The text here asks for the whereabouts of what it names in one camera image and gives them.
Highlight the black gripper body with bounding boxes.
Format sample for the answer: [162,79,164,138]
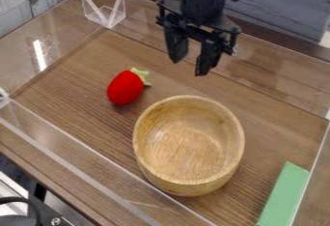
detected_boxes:
[156,0,242,55]

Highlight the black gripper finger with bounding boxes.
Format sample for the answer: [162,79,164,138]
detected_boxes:
[164,25,188,64]
[195,40,223,76]

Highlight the red plush strawberry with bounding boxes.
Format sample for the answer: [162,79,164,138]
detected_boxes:
[107,68,151,105]

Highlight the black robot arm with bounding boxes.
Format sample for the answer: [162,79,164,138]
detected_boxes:
[156,0,241,76]

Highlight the wooden bowl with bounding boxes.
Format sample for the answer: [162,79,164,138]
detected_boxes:
[132,95,245,197]

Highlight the green rectangular block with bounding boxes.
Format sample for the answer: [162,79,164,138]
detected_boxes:
[255,162,310,226]

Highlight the clear acrylic front panel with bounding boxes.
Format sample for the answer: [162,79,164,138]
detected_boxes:
[0,89,215,226]

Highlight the clear acrylic corner bracket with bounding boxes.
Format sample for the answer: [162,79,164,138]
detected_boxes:
[82,0,127,29]

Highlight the black metal table bracket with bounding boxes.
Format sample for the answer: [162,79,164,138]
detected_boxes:
[28,183,75,226]

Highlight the black cable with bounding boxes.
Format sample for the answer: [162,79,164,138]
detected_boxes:
[0,197,40,226]

